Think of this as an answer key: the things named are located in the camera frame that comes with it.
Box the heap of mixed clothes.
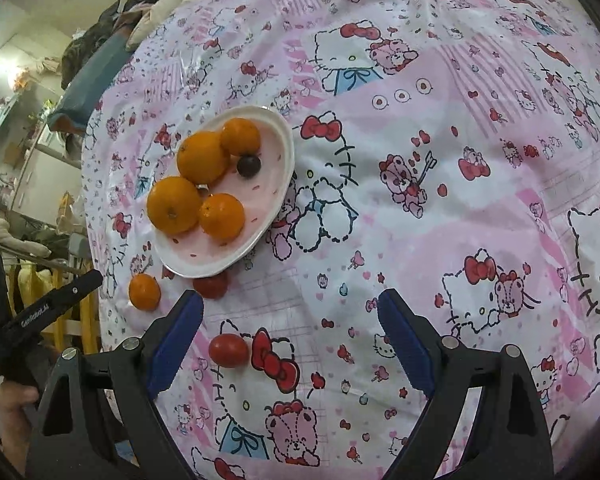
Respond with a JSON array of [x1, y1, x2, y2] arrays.
[[60, 0, 171, 76]]

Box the red tomato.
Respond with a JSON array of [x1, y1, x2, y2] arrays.
[[208, 333, 251, 367], [192, 271, 229, 300]]

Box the yellow wooden rack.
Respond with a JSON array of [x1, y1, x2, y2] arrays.
[[0, 255, 101, 346]]

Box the pink strawberry-print plate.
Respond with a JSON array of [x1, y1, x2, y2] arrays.
[[152, 105, 296, 279]]

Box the beige plush toy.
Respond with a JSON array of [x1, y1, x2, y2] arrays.
[[0, 217, 51, 261]]

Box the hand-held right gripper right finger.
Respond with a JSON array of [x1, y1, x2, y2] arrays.
[[377, 288, 553, 480]]

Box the person's left hand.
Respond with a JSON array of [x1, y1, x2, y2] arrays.
[[0, 381, 40, 443]]

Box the small mandarin orange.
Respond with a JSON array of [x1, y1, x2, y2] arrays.
[[128, 273, 162, 312]]

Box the large orange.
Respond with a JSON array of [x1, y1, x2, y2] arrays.
[[146, 176, 203, 235]]

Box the pink cartoon-print plastic sheet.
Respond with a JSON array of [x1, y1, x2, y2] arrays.
[[80, 0, 600, 480]]

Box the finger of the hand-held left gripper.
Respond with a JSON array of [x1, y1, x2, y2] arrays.
[[55, 269, 104, 311]]

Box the dark purple grape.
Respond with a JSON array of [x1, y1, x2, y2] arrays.
[[236, 155, 262, 178]]

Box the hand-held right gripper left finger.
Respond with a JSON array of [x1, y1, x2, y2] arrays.
[[27, 289, 205, 480]]

